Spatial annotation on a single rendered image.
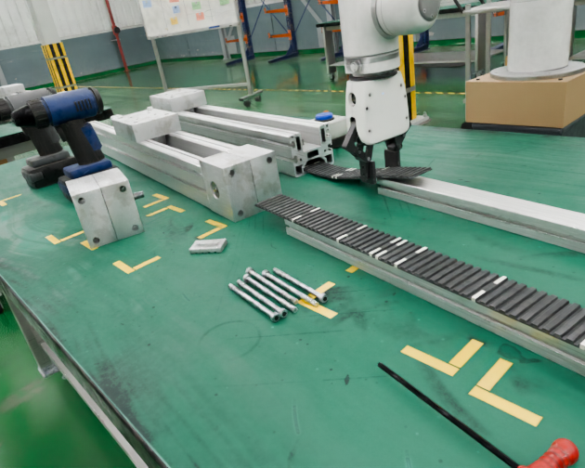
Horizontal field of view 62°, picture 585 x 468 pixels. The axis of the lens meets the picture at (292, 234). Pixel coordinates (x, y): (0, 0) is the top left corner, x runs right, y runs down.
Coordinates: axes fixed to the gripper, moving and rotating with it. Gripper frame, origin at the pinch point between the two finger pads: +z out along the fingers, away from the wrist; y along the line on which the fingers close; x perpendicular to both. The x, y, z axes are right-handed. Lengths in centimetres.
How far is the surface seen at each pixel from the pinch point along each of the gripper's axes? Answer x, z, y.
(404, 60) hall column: 230, 28, 252
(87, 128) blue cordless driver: 52, -10, -33
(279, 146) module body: 22.8, -2.1, -5.0
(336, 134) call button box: 26.9, 0.8, 12.8
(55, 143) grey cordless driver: 74, -5, -37
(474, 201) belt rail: -19.9, 0.9, -2.0
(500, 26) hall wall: 447, 59, 704
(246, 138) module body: 36.1, -1.9, -5.0
